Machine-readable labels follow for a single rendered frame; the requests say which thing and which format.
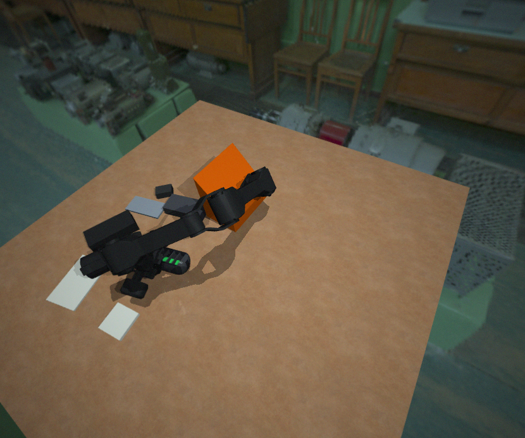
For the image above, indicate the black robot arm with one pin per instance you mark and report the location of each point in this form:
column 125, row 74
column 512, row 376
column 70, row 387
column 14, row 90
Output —
column 121, row 254

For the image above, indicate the dark grey controller unit with white label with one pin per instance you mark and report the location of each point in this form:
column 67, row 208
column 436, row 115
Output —
column 174, row 261

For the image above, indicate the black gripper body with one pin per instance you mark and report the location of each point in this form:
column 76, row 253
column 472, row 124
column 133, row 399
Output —
column 134, row 287

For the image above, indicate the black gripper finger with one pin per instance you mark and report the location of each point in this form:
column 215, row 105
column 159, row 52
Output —
column 157, row 265
column 155, row 272

